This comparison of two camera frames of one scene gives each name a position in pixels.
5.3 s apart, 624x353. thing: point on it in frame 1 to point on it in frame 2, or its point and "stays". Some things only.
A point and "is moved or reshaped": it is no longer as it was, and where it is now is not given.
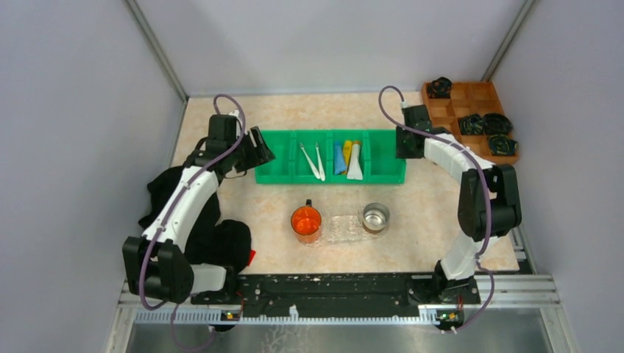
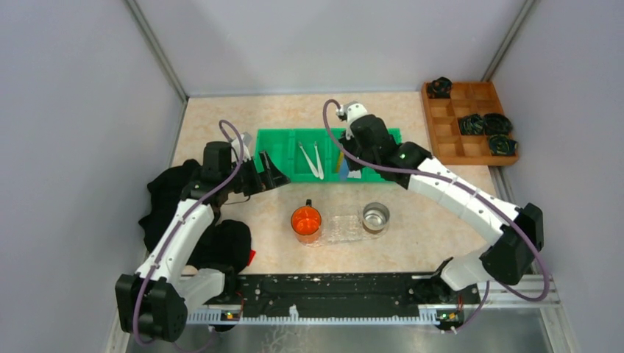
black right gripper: x=404 y=143 to x=357 y=159
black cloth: x=212 y=242 stays
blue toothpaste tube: x=340 y=162 is moved or reshaped
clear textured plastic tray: x=344 y=229 stays
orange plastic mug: x=306 y=223 stays
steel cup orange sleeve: x=375 y=218 stays
